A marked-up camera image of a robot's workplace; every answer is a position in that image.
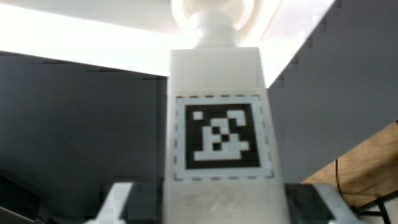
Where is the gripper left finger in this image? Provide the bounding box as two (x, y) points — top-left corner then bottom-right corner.
(85, 182), (133, 224)

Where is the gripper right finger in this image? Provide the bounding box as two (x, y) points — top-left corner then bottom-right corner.
(315, 184), (368, 224)

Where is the white table leg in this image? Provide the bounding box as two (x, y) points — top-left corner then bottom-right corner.
(164, 9), (290, 224)

